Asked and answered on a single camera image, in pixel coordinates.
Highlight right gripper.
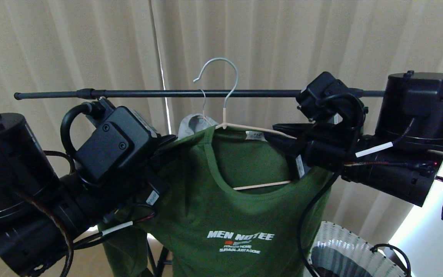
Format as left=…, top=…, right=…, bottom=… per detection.
left=295, top=135, right=443, bottom=207

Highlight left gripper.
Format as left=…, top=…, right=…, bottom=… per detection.
left=0, top=162, right=168, bottom=275

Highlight pink clothes hanger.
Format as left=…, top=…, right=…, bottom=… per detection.
left=193, top=58, right=297, bottom=191
left=200, top=89, right=214, bottom=125

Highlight green garment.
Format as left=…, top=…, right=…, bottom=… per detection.
left=98, top=125, right=331, bottom=277

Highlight pale grey shorts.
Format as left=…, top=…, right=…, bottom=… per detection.
left=178, top=113, right=218, bottom=139

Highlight white laundry basket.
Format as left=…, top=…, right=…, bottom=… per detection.
left=303, top=221, right=412, bottom=277

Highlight black clothes rack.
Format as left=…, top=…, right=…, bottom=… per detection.
left=14, top=88, right=385, bottom=277

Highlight beige curtain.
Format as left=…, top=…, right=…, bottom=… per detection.
left=0, top=0, right=443, bottom=247

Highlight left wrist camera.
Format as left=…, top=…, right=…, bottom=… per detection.
left=75, top=98, right=160, bottom=185

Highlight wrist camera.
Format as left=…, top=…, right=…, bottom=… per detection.
left=75, top=98, right=160, bottom=185
left=296, top=71, right=368, bottom=123

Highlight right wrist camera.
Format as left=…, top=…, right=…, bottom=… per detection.
left=296, top=71, right=368, bottom=123

